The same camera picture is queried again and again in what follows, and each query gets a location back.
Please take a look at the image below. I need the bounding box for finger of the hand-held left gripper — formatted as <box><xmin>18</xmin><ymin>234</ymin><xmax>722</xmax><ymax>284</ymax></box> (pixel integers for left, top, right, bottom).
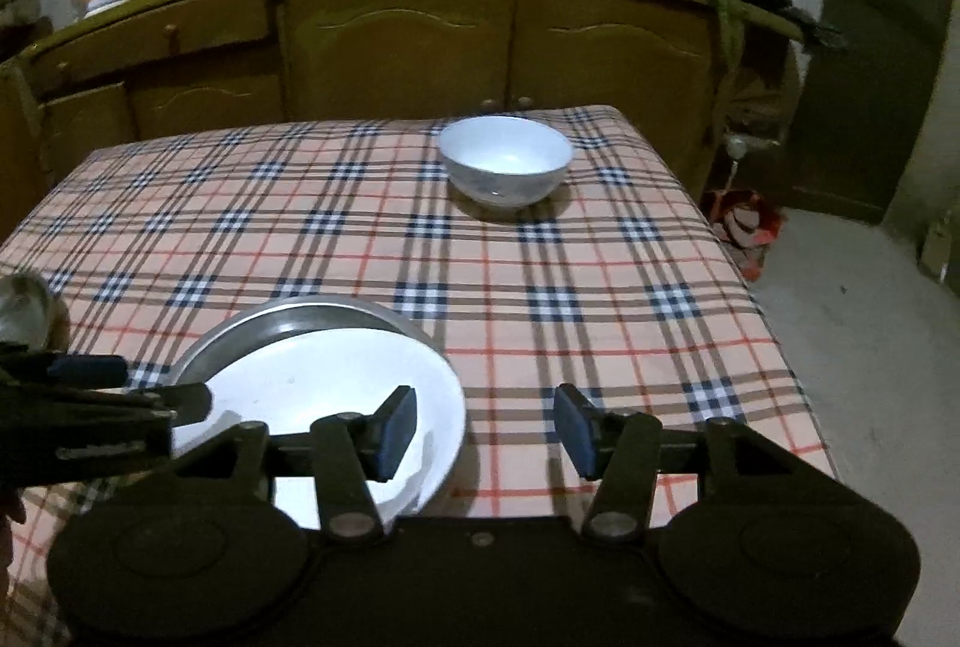
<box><xmin>49</xmin><ymin>354</ymin><xmax>128</xmax><ymax>389</ymax></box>
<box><xmin>112</xmin><ymin>381</ymin><xmax>212</xmax><ymax>427</ymax></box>

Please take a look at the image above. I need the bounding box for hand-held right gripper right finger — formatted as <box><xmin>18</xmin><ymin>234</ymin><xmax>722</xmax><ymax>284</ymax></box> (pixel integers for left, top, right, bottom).
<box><xmin>553</xmin><ymin>383</ymin><xmax>781</xmax><ymax>541</ymax></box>

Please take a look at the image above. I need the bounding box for wide white bowl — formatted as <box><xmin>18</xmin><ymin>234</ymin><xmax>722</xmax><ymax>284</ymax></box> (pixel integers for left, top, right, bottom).
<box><xmin>202</xmin><ymin>328</ymin><xmax>467</xmax><ymax>533</ymax></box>

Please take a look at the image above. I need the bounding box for narrow wooden cabinet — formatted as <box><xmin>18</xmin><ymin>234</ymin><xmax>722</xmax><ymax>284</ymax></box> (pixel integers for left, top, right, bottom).
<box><xmin>0</xmin><ymin>55</ymin><xmax>50</xmax><ymax>236</ymax></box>

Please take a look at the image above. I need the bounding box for wooden two-door cabinet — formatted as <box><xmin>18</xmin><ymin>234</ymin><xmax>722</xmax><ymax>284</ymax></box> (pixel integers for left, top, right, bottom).
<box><xmin>276</xmin><ymin>0</ymin><xmax>725</xmax><ymax>127</ymax></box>

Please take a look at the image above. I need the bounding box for deep steel bowl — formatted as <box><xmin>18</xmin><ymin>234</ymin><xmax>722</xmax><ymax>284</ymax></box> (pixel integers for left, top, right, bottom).
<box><xmin>166</xmin><ymin>294</ymin><xmax>451</xmax><ymax>427</ymax></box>

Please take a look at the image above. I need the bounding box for dark green door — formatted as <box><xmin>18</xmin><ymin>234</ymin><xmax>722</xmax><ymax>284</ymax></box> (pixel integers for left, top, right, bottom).
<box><xmin>787</xmin><ymin>0</ymin><xmax>960</xmax><ymax>222</ymax></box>

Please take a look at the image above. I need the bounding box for wooden cabinet with drawers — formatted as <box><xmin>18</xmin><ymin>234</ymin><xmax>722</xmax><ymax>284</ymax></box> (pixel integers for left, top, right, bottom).
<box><xmin>26</xmin><ymin>0</ymin><xmax>290</xmax><ymax>168</ymax></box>

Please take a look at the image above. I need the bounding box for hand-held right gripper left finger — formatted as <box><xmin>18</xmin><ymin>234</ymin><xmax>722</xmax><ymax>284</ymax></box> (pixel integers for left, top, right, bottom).
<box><xmin>176</xmin><ymin>384</ymin><xmax>419</xmax><ymax>541</ymax></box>

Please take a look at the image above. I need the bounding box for red plastic bag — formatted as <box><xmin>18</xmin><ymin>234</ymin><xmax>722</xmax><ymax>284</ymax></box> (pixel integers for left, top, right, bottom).
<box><xmin>712</xmin><ymin>188</ymin><xmax>785</xmax><ymax>282</ymax></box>

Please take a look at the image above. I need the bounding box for small deep white bowl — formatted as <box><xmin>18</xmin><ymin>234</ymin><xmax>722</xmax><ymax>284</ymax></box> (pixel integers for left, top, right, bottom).
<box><xmin>439</xmin><ymin>117</ymin><xmax>575</xmax><ymax>210</ymax></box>

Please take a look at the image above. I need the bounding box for plaid tablecloth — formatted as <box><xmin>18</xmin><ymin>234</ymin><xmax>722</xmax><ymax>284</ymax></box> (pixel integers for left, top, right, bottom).
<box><xmin>0</xmin><ymin>106</ymin><xmax>837</xmax><ymax>647</ymax></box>

